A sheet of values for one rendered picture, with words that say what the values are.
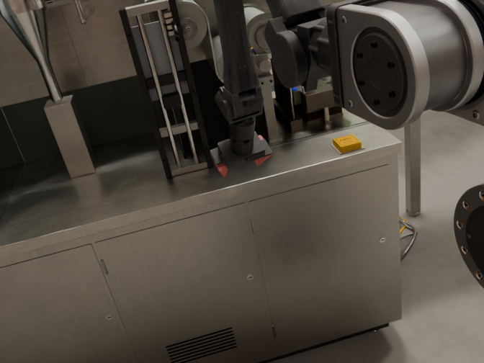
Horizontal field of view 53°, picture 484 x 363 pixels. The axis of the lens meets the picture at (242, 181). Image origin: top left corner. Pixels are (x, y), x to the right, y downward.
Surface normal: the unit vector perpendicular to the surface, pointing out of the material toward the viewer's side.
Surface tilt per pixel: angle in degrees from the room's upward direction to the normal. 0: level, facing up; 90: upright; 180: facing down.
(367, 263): 90
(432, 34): 46
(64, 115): 90
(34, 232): 0
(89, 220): 0
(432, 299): 0
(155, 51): 90
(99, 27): 90
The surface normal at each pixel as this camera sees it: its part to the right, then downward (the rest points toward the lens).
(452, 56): 0.31, 0.13
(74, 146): 0.21, 0.44
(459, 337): -0.18, -0.86
